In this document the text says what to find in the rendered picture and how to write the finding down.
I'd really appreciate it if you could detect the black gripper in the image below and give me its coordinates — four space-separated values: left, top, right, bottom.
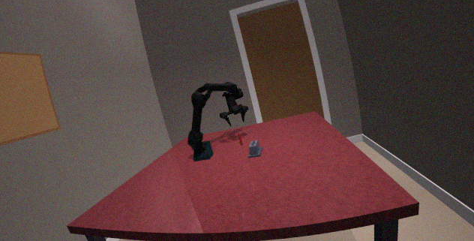
220 101 248 126

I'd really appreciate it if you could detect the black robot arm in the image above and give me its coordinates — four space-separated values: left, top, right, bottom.
187 82 243 154

